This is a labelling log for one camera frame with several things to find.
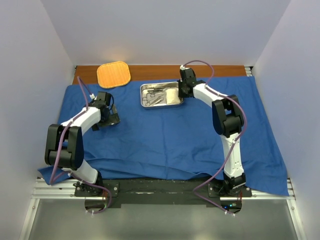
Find orange square woven mat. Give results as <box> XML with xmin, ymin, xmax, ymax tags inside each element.
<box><xmin>96</xmin><ymin>61</ymin><xmax>131</xmax><ymax>89</ymax></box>

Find steel instrument tray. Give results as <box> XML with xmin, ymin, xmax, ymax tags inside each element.
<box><xmin>140</xmin><ymin>81</ymin><xmax>184</xmax><ymax>109</ymax></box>

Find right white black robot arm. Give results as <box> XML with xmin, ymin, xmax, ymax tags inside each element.
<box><xmin>178</xmin><ymin>65</ymin><xmax>247</xmax><ymax>197</ymax></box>

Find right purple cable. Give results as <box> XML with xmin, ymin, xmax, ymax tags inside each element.
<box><xmin>179</xmin><ymin>59</ymin><xmax>249</xmax><ymax>213</ymax></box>

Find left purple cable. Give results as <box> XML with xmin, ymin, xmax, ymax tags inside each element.
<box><xmin>48</xmin><ymin>75</ymin><xmax>112</xmax><ymax>215</ymax></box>

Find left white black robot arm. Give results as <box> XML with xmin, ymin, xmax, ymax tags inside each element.
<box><xmin>44</xmin><ymin>91</ymin><xmax>120</xmax><ymax>196</ymax></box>

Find white gauze pad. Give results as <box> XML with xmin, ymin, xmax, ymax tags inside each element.
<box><xmin>165</xmin><ymin>88</ymin><xmax>181</xmax><ymax>105</ymax></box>

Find aluminium frame rail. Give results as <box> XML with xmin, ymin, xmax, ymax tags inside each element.
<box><xmin>31</xmin><ymin>178</ymin><xmax>296</xmax><ymax>200</ymax></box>

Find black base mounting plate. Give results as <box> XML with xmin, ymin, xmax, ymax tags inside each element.
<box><xmin>73</xmin><ymin>177</ymin><xmax>252</xmax><ymax>212</ymax></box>

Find blue surgical drape cloth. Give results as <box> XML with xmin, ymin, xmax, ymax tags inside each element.
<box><xmin>37</xmin><ymin>75</ymin><xmax>290</xmax><ymax>197</ymax></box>

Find purple cable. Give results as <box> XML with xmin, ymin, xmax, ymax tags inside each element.
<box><xmin>179</xmin><ymin>59</ymin><xmax>249</xmax><ymax>213</ymax></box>
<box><xmin>48</xmin><ymin>75</ymin><xmax>112</xmax><ymax>215</ymax></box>

